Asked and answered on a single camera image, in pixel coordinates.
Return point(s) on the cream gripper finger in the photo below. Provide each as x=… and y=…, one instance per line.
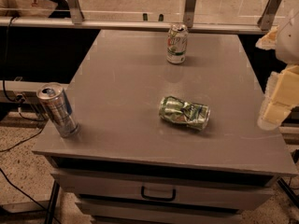
x=268, y=41
x=281, y=96

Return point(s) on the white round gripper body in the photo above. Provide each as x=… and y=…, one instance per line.
x=289, y=44

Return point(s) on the white green 7up can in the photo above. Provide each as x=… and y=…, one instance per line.
x=177, y=43

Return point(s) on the crushed green soda can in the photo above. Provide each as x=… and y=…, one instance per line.
x=180, y=112

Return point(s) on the silver blue redbull can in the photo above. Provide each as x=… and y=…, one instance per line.
x=54, y=100

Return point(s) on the grey drawer cabinet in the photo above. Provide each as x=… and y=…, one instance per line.
x=122, y=143

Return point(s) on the white bag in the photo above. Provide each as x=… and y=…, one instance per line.
x=27, y=8

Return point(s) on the black drawer handle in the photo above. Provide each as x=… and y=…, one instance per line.
x=159, y=195

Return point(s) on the metal frame rail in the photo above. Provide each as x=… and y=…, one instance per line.
x=201, y=16

